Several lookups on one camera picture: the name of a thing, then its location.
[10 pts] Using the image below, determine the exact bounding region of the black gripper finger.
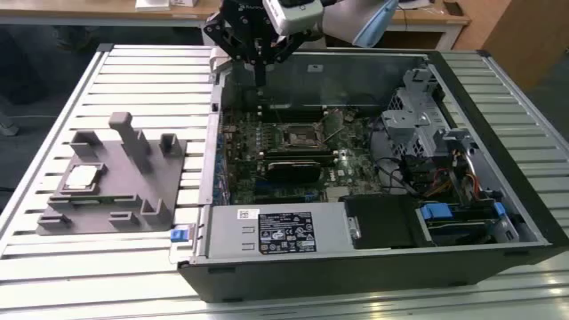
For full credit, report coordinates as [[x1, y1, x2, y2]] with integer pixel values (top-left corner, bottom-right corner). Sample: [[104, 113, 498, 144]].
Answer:
[[203, 13, 263, 88], [260, 31, 308, 88]]

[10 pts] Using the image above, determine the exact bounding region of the metal socket cover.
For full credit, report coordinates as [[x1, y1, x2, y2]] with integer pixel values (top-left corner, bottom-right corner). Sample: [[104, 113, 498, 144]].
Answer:
[[323, 110, 350, 141]]

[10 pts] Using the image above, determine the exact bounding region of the silver CPU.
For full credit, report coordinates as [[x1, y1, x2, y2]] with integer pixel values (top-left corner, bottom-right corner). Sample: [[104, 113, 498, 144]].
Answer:
[[63, 164, 103, 190]]

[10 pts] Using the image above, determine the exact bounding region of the CPU socket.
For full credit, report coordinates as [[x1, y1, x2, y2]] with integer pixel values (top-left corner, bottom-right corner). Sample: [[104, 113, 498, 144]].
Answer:
[[278, 122, 328, 149]]

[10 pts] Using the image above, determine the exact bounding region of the white cardboard box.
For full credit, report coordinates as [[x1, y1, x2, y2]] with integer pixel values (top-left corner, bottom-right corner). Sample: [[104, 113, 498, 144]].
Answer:
[[135, 0, 172, 13]]

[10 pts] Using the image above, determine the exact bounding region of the wooden desk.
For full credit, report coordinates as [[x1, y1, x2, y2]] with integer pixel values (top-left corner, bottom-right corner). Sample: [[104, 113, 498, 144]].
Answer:
[[0, 0, 472, 51]]

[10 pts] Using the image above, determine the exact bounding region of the silver drive cage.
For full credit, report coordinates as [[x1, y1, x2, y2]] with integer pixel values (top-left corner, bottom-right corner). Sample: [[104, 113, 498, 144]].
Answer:
[[380, 68, 451, 157]]

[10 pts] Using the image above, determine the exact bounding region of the black graphics card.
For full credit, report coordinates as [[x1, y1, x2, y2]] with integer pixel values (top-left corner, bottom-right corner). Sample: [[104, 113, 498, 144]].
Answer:
[[266, 161, 323, 183]]

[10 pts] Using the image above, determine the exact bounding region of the black phone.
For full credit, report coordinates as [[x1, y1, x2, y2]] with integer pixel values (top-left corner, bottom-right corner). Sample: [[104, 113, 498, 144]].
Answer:
[[443, 0, 467, 16]]

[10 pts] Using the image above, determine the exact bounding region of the green motherboard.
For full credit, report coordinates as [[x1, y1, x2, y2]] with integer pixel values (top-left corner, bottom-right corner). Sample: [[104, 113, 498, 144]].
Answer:
[[216, 106, 388, 206]]

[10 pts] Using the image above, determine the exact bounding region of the silver heat sink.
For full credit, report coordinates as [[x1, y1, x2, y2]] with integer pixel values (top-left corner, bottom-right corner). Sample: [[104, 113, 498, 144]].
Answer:
[[327, 185, 354, 203]]

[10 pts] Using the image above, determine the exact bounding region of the black expansion slot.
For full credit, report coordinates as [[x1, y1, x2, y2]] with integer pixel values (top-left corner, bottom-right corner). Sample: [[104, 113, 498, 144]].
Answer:
[[255, 195, 308, 205]]

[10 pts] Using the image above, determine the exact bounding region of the grey parts rack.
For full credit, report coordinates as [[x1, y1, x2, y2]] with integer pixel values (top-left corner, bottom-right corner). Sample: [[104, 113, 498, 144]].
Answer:
[[35, 111, 188, 237]]

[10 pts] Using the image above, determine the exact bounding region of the wooden cabinet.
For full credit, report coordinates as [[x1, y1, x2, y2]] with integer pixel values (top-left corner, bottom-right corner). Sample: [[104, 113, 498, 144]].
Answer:
[[454, 0, 569, 91]]

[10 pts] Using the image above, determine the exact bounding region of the green RAM stick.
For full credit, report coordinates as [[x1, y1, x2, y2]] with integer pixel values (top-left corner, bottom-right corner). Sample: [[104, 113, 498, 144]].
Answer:
[[66, 195, 140, 205]]

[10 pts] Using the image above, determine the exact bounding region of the black plastic bay cover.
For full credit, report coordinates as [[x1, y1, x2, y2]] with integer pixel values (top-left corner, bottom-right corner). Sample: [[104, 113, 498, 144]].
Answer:
[[340, 195, 436, 251]]

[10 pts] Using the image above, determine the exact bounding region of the grey power supply unit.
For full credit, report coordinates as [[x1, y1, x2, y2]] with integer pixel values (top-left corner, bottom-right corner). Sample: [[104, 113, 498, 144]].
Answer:
[[207, 203, 358, 260]]

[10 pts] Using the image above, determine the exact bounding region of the blue disk carrier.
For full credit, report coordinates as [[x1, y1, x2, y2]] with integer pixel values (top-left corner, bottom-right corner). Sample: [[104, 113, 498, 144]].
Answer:
[[416, 202, 491, 246]]

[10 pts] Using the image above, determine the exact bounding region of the black PC case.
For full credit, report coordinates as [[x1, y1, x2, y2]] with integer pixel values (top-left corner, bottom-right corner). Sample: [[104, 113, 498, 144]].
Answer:
[[178, 46, 568, 304]]

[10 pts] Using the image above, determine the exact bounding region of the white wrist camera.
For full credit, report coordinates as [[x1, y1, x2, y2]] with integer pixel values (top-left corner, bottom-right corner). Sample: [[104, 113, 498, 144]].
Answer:
[[262, 0, 326, 36]]

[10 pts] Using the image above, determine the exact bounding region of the yellow and red wire bundle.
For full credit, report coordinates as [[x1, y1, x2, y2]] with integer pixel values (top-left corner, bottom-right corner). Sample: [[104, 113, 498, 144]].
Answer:
[[422, 149, 486, 201]]

